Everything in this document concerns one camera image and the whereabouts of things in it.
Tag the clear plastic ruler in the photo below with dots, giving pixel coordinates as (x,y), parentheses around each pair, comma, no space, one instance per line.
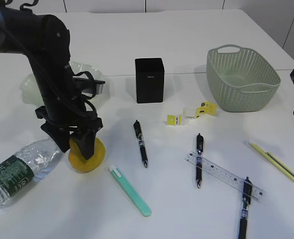
(225,176)

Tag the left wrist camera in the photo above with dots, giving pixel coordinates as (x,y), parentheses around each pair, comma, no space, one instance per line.
(86,83)

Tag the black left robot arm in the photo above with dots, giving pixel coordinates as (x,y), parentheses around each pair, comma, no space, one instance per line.
(45,41)

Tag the clear plastic water bottle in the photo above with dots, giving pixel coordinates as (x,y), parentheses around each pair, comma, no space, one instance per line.
(21,168)

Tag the green plastic woven basket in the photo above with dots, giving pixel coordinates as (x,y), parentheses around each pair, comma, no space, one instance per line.
(240,79)

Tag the yellow utility knife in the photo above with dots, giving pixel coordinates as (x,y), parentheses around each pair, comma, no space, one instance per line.
(273,160)

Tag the black pen over ruler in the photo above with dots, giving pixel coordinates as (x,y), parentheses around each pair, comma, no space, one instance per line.
(246,201)

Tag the yellow pear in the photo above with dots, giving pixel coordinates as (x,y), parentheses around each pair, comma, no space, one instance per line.
(79,163)

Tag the green glass wavy plate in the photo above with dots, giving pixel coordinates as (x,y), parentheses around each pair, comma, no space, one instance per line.
(29,87)

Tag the black pen under ruler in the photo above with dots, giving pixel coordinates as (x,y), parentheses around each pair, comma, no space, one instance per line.
(199,149)

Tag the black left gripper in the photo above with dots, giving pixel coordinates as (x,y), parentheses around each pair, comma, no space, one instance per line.
(57,128)

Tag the black pen near holder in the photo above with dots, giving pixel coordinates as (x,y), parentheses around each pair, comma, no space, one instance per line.
(139,136)

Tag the yellow white waste paper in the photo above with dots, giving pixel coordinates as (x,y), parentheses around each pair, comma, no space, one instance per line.
(205,108)

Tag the black square pen holder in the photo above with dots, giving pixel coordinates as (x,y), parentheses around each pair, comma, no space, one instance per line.
(149,80)

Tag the teal utility knife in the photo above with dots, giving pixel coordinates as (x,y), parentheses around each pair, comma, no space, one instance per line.
(129,190)

